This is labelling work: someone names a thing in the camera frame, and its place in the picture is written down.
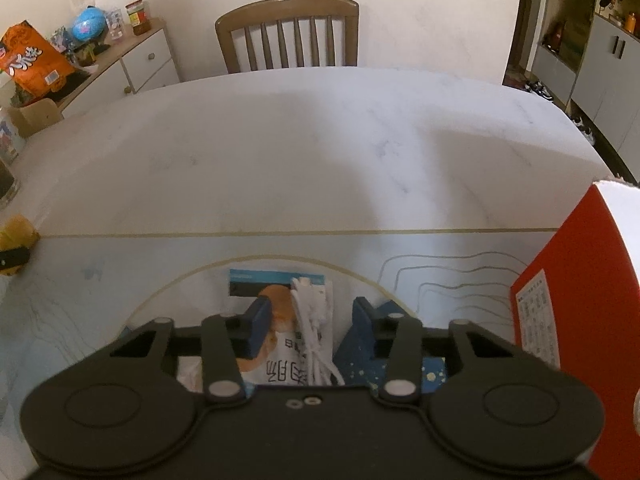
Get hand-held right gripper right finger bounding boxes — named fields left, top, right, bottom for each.
left=352, top=297, right=518, bottom=403

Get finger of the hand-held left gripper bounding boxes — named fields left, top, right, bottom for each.
left=0, top=247, right=31, bottom=269

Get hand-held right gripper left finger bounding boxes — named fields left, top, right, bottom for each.
left=107, top=297, right=275, bottom=402

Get blue and white packet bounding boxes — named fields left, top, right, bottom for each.
left=227, top=268, right=341, bottom=387

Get white cable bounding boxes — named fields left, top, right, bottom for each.
left=289, top=275, right=346, bottom=387

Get red cardboard box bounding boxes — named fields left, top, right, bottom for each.
left=509, top=180, right=640, bottom=480

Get yellow plush toy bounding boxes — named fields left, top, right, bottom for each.
left=0, top=213, right=40, bottom=277

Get glass bottle with white lid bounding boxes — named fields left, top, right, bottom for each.
left=0, top=77, right=27, bottom=207

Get orange snack bag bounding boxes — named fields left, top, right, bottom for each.
left=0, top=20, right=91, bottom=101

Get white side cabinet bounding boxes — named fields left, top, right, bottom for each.
left=55, top=17, right=181, bottom=119

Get blue globe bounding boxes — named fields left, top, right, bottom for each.
left=73, top=5, right=107, bottom=41

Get small clear plastic box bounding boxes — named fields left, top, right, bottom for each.
left=106, top=7, right=126, bottom=41

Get red-lid jar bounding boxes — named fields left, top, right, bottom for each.
left=124, top=0, right=152, bottom=36

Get white shoes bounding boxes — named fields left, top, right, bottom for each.
left=569, top=115, right=597, bottom=147

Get black and white sneakers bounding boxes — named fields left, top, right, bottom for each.
left=522, top=79, right=554, bottom=101

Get wooden slat-back chair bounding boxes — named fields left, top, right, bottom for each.
left=214, top=0, right=360, bottom=75

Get dark brown door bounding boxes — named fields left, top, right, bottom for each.
left=502, top=0, right=541, bottom=86

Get red-brown figurine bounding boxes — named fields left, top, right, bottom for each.
left=544, top=22, right=569, bottom=51

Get grey wooden wall cabinet unit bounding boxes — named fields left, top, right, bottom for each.
left=530, top=0, right=640, bottom=184

